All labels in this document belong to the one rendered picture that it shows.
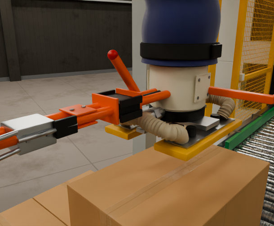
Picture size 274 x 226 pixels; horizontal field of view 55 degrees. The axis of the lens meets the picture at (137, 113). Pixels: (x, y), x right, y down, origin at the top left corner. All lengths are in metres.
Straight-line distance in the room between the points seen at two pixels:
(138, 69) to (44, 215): 1.36
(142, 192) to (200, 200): 0.17
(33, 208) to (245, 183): 1.03
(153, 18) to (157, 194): 0.49
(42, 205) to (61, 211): 0.12
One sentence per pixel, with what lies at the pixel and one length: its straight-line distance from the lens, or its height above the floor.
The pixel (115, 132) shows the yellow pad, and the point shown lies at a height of 1.12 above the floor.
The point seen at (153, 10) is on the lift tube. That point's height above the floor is 1.45.
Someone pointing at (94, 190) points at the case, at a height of 0.94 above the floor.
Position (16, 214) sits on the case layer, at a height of 0.54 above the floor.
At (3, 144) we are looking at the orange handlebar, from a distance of 0.45.
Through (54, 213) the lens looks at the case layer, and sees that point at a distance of 1.44.
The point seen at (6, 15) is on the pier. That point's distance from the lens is 8.52.
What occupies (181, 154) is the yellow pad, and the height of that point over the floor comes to 1.12.
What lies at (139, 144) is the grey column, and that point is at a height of 0.41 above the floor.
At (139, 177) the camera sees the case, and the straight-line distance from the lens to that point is 0.88.
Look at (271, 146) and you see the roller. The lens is 2.33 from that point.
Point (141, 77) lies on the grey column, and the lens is 2.23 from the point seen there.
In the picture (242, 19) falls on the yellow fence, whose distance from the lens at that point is 2.39.
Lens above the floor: 1.40
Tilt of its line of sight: 17 degrees down
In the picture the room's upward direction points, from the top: straight up
